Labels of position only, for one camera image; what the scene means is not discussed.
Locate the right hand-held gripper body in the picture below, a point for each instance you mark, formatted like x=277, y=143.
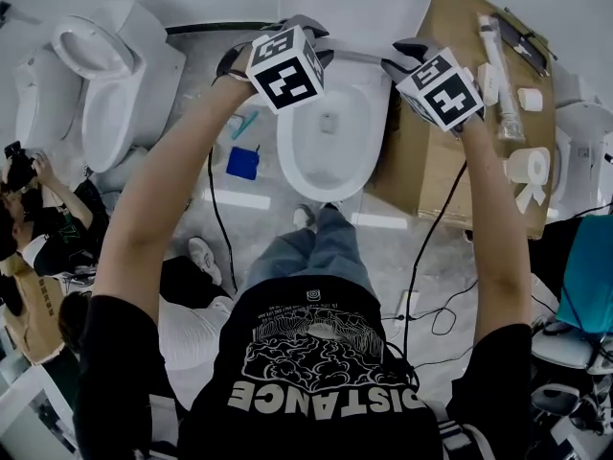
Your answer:
x=445, y=94

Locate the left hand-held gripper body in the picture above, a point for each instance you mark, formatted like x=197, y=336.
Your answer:
x=287, y=75

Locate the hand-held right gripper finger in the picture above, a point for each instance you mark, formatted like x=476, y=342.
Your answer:
x=416, y=46
x=395, y=69

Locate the person's left forearm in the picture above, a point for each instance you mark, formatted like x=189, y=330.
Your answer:
x=158, y=199

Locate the person's right forearm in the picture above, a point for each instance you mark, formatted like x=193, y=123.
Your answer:
x=498, y=237

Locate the white toilet paper roll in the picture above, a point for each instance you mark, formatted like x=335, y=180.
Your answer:
x=529, y=166

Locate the small white box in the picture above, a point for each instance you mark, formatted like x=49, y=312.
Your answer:
x=488, y=84

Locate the white plastic pipe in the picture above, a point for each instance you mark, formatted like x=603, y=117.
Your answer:
x=503, y=89

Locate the teal toothbrush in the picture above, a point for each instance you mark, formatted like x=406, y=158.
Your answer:
x=245, y=125

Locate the large brown cardboard box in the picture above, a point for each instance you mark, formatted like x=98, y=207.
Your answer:
x=412, y=161

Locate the small white paper roll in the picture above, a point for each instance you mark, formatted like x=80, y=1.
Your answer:
x=529, y=99

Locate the black metal stand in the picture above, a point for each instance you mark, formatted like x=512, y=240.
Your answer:
x=524, y=41

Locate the blue square sponge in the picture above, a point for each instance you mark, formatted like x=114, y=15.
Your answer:
x=242, y=162

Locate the white paper strips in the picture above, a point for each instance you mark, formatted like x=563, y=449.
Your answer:
x=529, y=197

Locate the grey sneaker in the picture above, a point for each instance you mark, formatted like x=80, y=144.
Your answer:
x=333, y=205
x=301, y=216

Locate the blue jeans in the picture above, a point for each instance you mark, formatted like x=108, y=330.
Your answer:
x=311, y=257

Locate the white power strip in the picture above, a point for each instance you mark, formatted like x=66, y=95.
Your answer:
x=407, y=305

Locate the white round stool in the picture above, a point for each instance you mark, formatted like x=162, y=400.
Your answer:
x=560, y=348

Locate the black and white headset gear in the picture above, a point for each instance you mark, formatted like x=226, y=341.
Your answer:
x=555, y=398

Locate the black printed t-shirt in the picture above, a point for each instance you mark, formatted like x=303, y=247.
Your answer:
x=311, y=429

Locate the white shelf frame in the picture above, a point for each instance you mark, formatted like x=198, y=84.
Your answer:
x=19, y=400

